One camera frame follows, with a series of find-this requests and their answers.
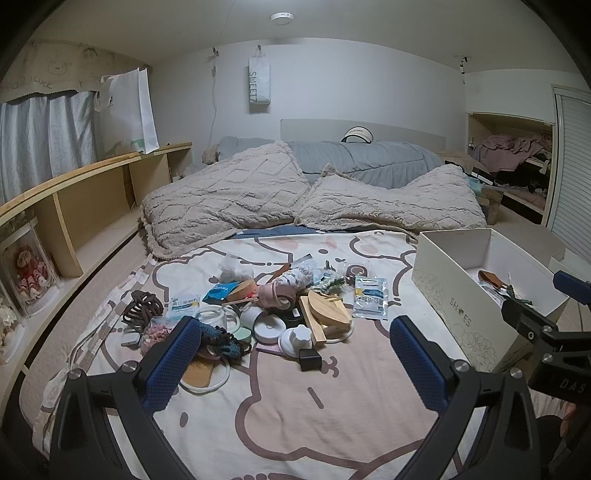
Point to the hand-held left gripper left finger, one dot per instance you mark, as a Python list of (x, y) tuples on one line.
[(173, 364)]

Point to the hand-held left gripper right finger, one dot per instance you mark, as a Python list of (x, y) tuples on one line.
[(418, 364)]

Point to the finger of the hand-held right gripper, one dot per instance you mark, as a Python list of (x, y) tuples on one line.
[(528, 318), (572, 286)]

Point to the brown and blue crochet pouch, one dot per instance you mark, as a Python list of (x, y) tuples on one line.
[(224, 344)]

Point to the clear glass food container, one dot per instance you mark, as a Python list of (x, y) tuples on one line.
[(212, 319)]

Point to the white cardboard shoe box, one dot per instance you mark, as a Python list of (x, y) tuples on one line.
[(443, 295)]

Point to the black charger adapter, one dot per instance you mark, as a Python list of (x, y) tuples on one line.
[(310, 360)]

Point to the white round flat container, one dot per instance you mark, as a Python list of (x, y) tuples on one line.
[(270, 330)]

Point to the round wooden lid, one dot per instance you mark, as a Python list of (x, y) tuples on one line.
[(201, 374)]

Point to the clear bag of pink candies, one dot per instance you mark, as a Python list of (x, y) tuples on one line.
[(154, 334)]

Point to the white power bank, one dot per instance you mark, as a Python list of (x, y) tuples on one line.
[(130, 340)]

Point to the tan leather piece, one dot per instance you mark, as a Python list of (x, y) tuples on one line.
[(491, 278)]

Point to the white and blue sachet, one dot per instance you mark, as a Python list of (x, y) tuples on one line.
[(182, 308)]

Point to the brown hair claw clip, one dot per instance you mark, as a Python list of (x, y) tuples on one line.
[(141, 311)]

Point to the green round lid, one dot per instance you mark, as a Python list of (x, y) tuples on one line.
[(241, 334)]

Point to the white wipes packet blue print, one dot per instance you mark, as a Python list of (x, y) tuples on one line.
[(370, 297)]

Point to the blue foil packet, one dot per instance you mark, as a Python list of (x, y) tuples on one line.
[(220, 292)]

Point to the white cylindrical jar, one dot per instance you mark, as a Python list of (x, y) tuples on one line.
[(250, 316)]

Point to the round cork coaster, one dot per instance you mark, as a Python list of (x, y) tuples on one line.
[(244, 290)]

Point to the wooden box pieces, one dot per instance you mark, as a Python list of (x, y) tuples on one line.
[(325, 314)]

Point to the crumpled clear plastic bag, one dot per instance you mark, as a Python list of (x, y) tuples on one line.
[(228, 270)]

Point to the white louvred door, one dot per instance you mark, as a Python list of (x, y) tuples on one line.
[(575, 175)]

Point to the brown item in clear bag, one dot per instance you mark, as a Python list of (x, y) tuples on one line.
[(356, 271)]

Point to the wooden stool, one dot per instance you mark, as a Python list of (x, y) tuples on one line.
[(493, 203)]

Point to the white bottle cap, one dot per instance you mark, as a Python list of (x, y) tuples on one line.
[(300, 340)]

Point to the green glittery hair accessory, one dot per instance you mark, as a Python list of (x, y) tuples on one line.
[(330, 281)]

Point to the pink portable fan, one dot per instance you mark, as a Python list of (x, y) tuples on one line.
[(274, 296)]

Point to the cartoon printed blanket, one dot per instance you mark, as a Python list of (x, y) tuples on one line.
[(295, 415)]

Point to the teal small box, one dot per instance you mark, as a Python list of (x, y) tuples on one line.
[(475, 185)]

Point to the white lace scrunchie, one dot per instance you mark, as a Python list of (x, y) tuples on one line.
[(299, 277)]

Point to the pile of pink clothes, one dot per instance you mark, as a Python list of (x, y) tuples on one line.
[(512, 147)]

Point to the beige fuzzy pillow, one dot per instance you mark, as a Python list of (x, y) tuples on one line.
[(392, 203), (221, 194)]

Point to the clear display case with shells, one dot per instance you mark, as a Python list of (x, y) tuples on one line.
[(9, 327)]

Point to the navy bed sheet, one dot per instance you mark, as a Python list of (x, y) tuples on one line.
[(277, 230)]

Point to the clear display case with doll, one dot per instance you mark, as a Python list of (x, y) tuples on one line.
[(30, 272)]

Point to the wooden shelf unit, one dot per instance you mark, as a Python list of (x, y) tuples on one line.
[(92, 198)]

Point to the grey duvet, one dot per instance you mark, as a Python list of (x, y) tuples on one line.
[(369, 161)]

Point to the pale grey headboard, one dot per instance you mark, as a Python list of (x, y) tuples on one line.
[(406, 134)]

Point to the white visor cap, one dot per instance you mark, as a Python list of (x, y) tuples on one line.
[(356, 134)]

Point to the white tote bag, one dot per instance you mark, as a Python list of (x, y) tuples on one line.
[(134, 110)]

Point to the grey white curtain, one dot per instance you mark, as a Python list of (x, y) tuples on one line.
[(46, 138)]

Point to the hanging white paper bag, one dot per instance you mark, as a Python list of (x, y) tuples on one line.
[(259, 83)]

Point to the cartoon printed curtain valance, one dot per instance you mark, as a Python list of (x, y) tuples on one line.
[(60, 64)]

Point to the round white ceiling lamp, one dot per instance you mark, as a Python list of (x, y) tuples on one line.
[(282, 17)]

